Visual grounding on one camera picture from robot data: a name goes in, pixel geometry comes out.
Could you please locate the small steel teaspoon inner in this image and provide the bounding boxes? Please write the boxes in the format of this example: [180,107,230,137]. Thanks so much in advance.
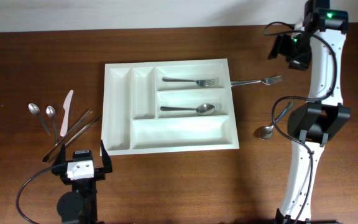
[46,106,58,143]

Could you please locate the steel fork with long handle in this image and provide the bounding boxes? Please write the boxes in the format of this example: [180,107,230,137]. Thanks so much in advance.
[162,77,216,86]

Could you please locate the white plastic cutlery tray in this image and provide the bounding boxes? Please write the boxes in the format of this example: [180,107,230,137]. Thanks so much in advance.
[101,58,239,156]

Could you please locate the large steel spoon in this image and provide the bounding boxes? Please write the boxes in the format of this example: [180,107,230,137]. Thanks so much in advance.
[160,104,216,116]

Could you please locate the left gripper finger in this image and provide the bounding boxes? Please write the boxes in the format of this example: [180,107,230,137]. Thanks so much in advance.
[54,144,66,166]
[101,140,112,173]

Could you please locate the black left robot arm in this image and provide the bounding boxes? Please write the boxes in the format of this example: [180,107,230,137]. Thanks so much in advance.
[52,143,112,224]

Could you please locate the pink plastic knife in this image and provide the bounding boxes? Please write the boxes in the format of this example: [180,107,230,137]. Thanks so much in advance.
[60,90,74,137]

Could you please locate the small steel teaspoon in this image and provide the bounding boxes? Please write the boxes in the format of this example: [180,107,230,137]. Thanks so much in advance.
[28,103,50,135]
[46,106,58,143]

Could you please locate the steel fork crosswise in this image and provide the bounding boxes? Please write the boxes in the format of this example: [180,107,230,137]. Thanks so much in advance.
[231,75,283,86]

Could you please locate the small steel teaspoon outer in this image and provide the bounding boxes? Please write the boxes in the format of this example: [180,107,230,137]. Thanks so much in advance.
[28,103,50,135]

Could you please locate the steel spoon near right arm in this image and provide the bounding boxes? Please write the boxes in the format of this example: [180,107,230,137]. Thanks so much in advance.
[258,101,294,141]

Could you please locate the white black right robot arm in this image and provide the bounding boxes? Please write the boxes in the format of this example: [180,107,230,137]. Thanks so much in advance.
[268,0,351,224]

